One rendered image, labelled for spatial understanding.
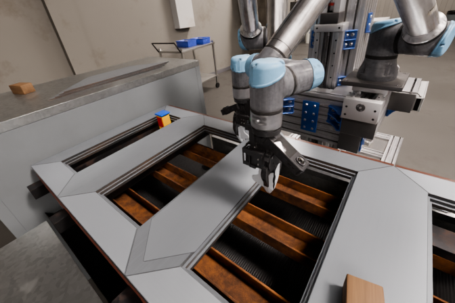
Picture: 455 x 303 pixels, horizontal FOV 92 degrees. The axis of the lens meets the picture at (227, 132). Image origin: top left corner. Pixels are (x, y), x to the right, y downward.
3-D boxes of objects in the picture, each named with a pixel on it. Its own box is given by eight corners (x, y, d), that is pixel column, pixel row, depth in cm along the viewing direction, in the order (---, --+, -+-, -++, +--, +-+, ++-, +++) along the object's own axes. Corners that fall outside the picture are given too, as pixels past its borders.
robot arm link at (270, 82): (296, 59, 45) (264, 67, 41) (293, 108, 50) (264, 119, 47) (271, 54, 51) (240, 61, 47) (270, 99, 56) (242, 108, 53)
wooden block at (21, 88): (36, 90, 124) (31, 82, 122) (24, 95, 119) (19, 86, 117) (24, 90, 128) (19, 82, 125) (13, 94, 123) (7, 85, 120)
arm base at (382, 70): (361, 70, 107) (365, 49, 102) (399, 74, 98) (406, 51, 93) (352, 79, 97) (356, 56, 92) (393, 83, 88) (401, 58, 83)
